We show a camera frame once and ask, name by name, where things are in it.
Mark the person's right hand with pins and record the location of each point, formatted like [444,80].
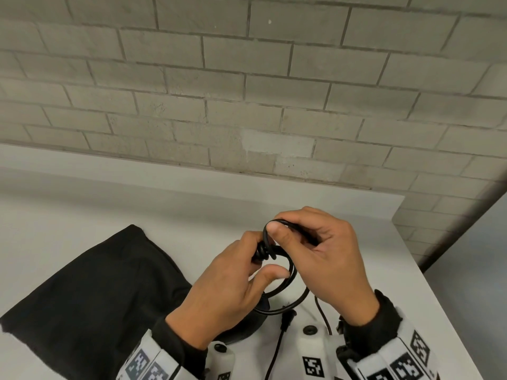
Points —
[328,265]

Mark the person's left hand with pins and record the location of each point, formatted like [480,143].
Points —
[222,292]

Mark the black hair dryer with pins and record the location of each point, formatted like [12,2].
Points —
[249,324]

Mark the black cloth drawstring bag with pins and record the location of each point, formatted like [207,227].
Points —
[91,304]

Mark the right wristband with markers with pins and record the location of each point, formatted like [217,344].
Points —
[392,348]

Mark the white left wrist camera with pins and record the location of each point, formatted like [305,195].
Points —
[220,362]

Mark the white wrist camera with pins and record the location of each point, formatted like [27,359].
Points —
[220,362]
[313,358]

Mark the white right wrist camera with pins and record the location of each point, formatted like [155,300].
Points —
[313,358]

